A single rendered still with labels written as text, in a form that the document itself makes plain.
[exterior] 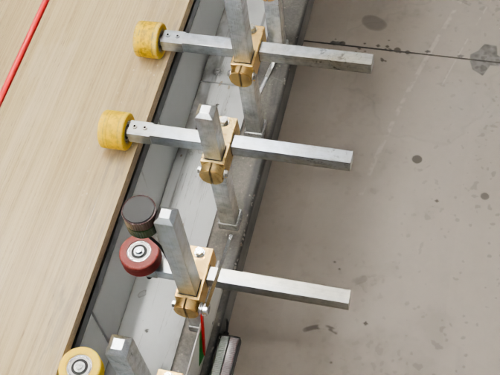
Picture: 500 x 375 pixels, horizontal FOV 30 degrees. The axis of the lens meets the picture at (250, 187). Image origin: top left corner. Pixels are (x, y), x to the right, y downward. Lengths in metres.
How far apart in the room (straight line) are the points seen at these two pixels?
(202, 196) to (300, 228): 0.70
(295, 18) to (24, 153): 0.80
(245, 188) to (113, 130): 0.37
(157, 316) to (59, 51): 0.64
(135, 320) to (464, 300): 1.07
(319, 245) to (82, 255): 1.12
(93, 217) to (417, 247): 1.22
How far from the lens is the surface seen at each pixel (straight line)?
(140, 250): 1.83
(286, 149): 1.85
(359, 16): 3.37
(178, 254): 1.66
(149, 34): 2.07
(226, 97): 2.38
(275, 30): 2.27
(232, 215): 2.02
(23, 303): 1.86
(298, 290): 1.80
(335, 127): 3.07
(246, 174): 2.14
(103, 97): 2.08
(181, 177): 2.26
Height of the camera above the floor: 2.48
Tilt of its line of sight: 57 degrees down
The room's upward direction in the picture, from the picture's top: 10 degrees counter-clockwise
